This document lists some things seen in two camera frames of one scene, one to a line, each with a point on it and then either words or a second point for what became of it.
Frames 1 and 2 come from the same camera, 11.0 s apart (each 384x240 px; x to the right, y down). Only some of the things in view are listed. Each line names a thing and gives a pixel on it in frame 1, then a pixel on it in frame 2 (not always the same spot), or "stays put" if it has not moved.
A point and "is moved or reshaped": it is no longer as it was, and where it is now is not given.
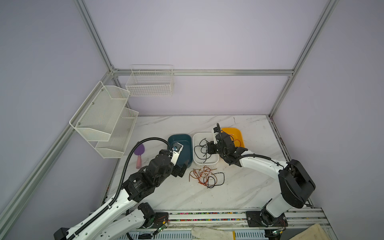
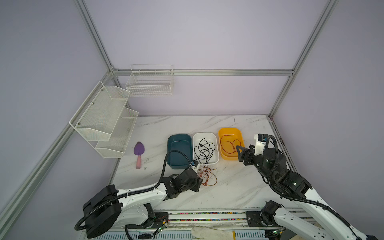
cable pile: x=206 y=176 is moved or reshaped
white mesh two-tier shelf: x=103 y=119 stays put
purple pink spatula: x=139 y=151 stays put
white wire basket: x=151 y=80 stays put
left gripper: x=176 y=172 → x=197 y=184
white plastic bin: x=201 y=156 stays put
